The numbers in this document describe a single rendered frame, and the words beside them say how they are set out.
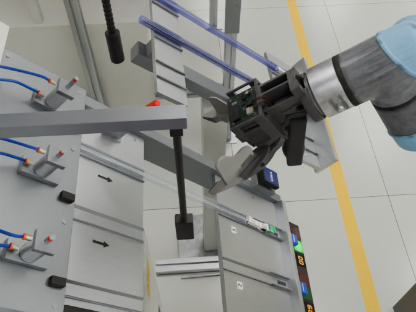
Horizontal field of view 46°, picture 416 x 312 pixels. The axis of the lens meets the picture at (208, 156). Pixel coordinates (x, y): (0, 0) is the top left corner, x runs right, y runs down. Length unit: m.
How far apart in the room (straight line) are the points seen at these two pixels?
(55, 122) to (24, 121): 0.03
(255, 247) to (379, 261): 1.00
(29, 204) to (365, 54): 0.45
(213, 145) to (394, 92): 0.68
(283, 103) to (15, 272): 0.39
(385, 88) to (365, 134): 1.56
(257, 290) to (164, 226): 0.99
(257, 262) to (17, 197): 0.52
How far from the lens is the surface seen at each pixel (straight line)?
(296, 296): 1.01
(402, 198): 2.08
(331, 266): 1.86
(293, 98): 0.67
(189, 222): 0.58
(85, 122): 0.42
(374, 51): 0.66
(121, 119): 0.42
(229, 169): 0.71
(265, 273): 0.97
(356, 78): 0.65
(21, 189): 0.61
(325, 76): 0.66
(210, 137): 1.23
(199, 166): 0.95
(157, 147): 0.89
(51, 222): 0.61
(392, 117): 0.71
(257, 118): 0.66
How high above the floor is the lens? 1.67
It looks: 55 degrees down
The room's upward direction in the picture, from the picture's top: straight up
